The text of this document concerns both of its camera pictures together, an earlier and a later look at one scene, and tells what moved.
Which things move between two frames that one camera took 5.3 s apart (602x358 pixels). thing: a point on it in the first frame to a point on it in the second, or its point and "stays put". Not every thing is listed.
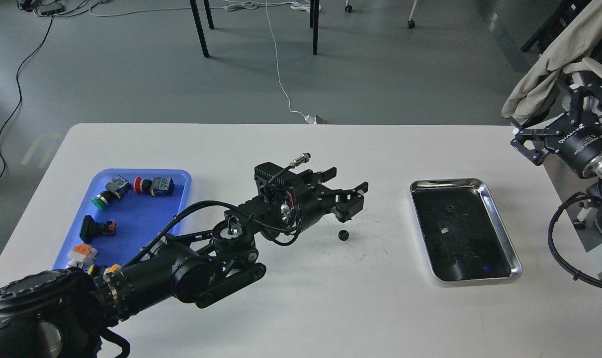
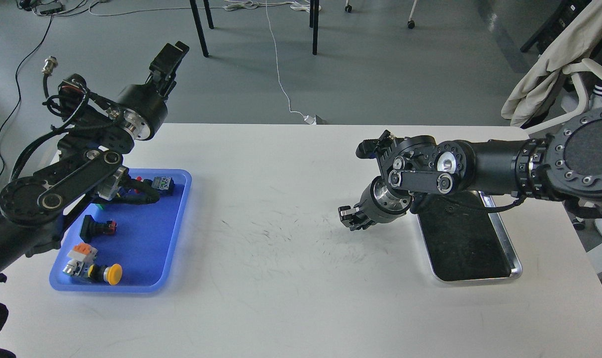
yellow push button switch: (95, 270) stays put
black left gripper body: (311, 200) to (145, 110)
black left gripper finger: (313, 179) to (163, 68)
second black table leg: (209, 16) stays put
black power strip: (50, 8) stays put
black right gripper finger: (529, 143) to (354, 218)
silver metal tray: (464, 237) stays put
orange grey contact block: (84, 254) stays put
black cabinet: (553, 25) stays put
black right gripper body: (578, 136) to (378, 204)
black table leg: (199, 27) stays put
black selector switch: (90, 228) stays put
